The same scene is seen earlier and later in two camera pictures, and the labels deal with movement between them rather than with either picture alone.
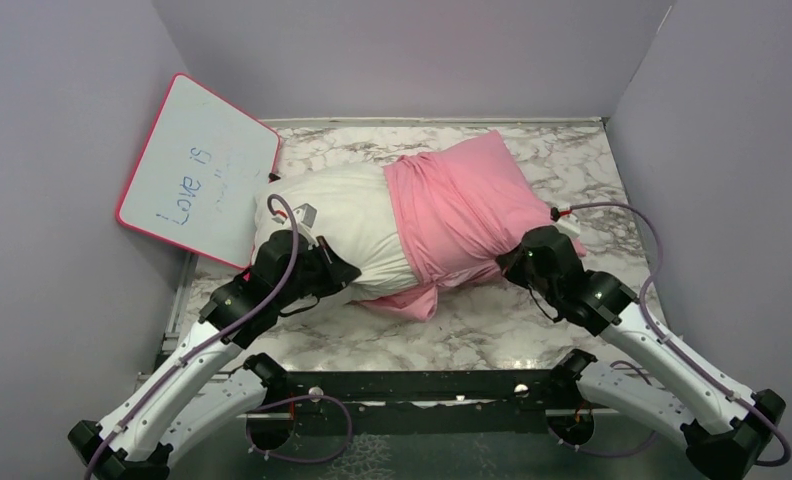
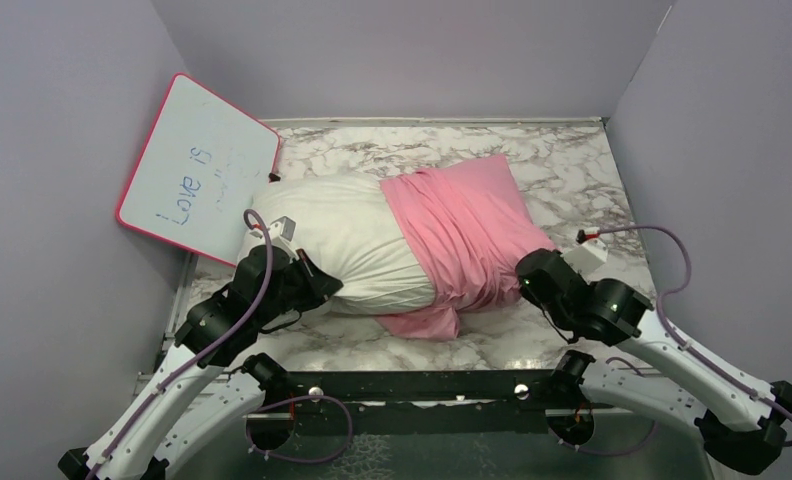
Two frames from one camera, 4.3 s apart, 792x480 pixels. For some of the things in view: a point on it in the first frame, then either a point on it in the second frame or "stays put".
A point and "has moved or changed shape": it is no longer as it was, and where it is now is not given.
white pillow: [355, 216] has moved or changed shape
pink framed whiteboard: [196, 179] stays put
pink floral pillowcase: [460, 208] has moved or changed shape
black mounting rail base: [430, 402] stays put
